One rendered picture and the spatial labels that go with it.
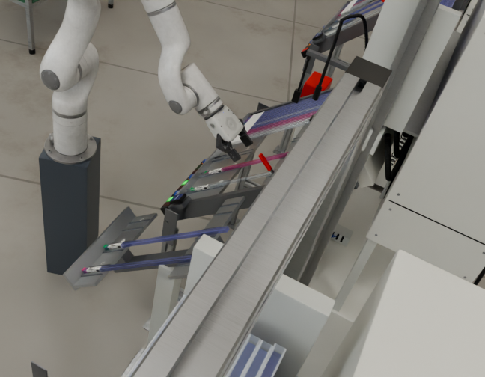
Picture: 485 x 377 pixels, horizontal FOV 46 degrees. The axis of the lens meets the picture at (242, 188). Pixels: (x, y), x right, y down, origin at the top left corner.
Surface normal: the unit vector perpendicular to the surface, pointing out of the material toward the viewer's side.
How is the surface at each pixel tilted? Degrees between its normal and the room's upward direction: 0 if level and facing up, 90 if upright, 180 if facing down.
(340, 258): 0
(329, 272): 0
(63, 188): 90
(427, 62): 90
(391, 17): 90
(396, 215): 90
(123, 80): 0
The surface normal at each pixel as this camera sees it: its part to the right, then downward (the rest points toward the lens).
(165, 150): 0.19, -0.70
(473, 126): -0.43, 0.57
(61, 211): -0.11, 0.68
